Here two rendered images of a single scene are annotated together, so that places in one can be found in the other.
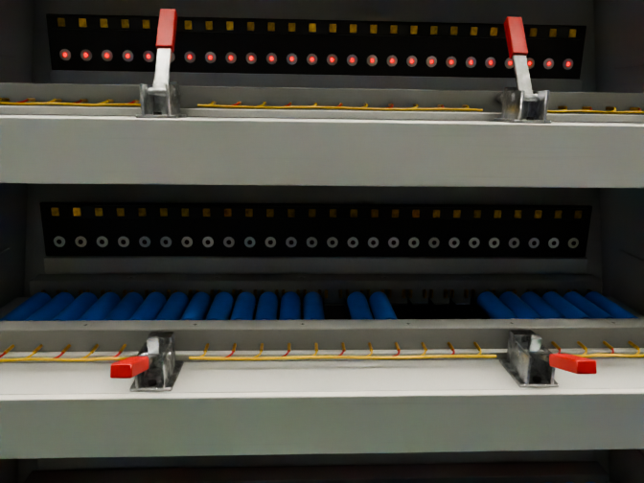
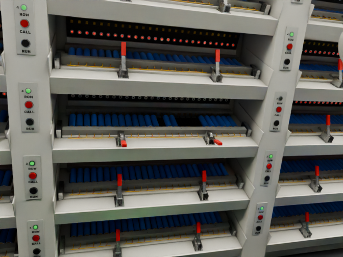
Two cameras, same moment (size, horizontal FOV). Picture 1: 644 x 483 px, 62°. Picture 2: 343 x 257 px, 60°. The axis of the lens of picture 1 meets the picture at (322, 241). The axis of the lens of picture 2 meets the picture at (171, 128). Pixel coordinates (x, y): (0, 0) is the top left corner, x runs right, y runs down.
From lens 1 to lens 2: 0.49 m
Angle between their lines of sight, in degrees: 23
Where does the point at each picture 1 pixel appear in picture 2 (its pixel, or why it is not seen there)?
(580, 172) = (227, 95)
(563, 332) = (218, 130)
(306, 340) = (156, 132)
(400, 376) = (179, 142)
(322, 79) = (158, 45)
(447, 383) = (190, 144)
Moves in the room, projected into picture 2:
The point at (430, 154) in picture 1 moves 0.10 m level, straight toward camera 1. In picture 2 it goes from (192, 90) to (196, 96)
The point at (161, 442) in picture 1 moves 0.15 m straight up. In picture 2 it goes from (123, 157) to (125, 105)
